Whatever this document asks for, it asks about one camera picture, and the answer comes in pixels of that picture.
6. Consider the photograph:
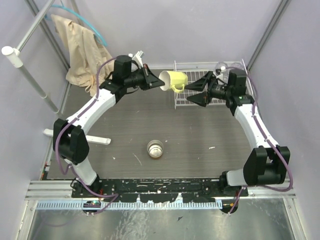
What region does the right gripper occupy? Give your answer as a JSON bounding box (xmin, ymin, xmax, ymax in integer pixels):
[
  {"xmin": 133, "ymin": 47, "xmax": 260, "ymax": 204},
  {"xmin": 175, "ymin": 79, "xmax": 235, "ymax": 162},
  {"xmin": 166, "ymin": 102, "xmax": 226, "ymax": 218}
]
[{"xmin": 184, "ymin": 71, "xmax": 232, "ymax": 108}]

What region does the aluminium rail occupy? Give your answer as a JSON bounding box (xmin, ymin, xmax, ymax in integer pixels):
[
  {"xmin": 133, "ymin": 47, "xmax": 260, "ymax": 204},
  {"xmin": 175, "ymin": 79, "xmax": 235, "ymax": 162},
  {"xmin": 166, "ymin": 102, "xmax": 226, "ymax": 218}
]
[{"xmin": 24, "ymin": 178, "xmax": 297, "ymax": 201}]

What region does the yellow mug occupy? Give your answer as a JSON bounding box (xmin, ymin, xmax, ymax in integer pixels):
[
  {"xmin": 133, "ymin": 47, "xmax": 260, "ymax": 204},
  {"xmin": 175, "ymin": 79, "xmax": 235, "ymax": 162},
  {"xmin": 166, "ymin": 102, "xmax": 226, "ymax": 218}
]
[{"xmin": 158, "ymin": 70, "xmax": 188, "ymax": 94}]

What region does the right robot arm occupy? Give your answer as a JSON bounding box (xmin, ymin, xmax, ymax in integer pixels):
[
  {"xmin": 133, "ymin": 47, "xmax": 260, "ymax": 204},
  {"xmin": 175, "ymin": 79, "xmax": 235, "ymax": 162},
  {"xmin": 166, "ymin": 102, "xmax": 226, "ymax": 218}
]
[{"xmin": 185, "ymin": 67, "xmax": 293, "ymax": 197}]

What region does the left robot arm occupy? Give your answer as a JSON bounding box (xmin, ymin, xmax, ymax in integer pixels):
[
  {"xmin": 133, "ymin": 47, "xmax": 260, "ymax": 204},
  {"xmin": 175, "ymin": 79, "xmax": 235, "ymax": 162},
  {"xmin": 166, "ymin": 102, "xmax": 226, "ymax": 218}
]
[{"xmin": 53, "ymin": 50, "xmax": 164, "ymax": 198}]

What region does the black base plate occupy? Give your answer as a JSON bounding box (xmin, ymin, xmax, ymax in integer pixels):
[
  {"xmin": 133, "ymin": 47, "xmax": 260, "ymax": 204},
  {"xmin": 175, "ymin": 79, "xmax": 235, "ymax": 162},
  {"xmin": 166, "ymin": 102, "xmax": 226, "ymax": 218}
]
[{"xmin": 71, "ymin": 177, "xmax": 249, "ymax": 204}]

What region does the beige cloth garment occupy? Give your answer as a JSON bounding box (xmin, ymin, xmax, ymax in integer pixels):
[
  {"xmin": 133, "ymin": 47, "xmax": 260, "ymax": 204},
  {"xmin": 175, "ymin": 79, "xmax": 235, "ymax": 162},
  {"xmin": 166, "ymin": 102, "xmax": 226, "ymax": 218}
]
[{"xmin": 51, "ymin": 14, "xmax": 114, "ymax": 97}]

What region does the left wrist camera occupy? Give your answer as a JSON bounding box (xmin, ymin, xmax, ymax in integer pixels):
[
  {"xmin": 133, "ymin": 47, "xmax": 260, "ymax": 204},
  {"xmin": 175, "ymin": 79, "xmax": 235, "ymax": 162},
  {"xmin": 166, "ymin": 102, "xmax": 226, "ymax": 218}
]
[{"xmin": 128, "ymin": 50, "xmax": 144, "ymax": 68}]

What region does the teal clothes hanger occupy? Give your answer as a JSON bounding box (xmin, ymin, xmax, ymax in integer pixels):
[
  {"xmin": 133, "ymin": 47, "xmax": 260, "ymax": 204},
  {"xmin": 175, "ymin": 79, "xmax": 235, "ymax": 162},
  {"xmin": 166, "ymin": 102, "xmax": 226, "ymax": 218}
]
[{"xmin": 50, "ymin": 4, "xmax": 108, "ymax": 47}]

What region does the glass with brown liquid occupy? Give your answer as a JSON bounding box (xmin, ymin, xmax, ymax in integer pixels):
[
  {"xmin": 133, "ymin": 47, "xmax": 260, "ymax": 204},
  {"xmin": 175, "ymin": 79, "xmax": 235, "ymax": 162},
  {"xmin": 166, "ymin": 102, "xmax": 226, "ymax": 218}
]
[{"xmin": 147, "ymin": 139, "xmax": 164, "ymax": 159}]

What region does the clear plastic cup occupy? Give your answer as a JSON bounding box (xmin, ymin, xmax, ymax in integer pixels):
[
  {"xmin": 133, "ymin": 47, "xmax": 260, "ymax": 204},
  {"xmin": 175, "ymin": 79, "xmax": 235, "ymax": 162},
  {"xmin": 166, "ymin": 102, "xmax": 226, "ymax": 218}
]
[
  {"xmin": 215, "ymin": 61, "xmax": 228, "ymax": 75},
  {"xmin": 231, "ymin": 62, "xmax": 244, "ymax": 70}
]

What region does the white garment rack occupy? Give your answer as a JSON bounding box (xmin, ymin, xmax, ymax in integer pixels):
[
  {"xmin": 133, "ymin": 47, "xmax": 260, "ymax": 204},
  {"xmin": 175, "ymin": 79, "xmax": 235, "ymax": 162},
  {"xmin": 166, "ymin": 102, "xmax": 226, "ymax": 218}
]
[{"xmin": 1, "ymin": 0, "xmax": 127, "ymax": 145}]

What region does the white wire dish rack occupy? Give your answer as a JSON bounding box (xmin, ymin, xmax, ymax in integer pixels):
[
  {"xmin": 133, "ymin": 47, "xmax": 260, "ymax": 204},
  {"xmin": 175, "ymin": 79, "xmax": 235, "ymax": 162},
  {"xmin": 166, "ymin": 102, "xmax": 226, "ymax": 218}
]
[{"xmin": 172, "ymin": 58, "xmax": 254, "ymax": 110}]

